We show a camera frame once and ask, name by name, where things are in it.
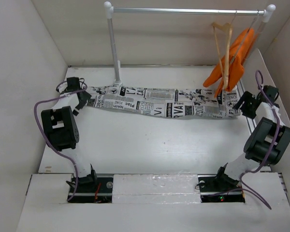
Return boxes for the white metal clothes rack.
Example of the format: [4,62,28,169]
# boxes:
[103,0,276,95]

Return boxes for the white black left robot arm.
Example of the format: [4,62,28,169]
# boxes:
[34,77,99,192]

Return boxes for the orange cloth on hanger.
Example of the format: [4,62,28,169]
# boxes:
[203,28,256,97]

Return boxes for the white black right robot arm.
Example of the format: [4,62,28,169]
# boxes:
[214,86,290,190]

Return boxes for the aluminium side rail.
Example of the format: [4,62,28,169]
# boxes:
[236,81,257,134]

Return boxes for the wooden clothes hanger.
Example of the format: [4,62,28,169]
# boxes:
[211,11,237,91]

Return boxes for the newspaper print trousers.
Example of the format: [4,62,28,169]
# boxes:
[87,85,241,119]

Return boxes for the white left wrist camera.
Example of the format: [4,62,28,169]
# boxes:
[57,84,67,95]

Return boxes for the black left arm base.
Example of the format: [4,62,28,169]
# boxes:
[68,174,114,203]

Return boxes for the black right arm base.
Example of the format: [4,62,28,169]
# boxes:
[195,175,245,203]

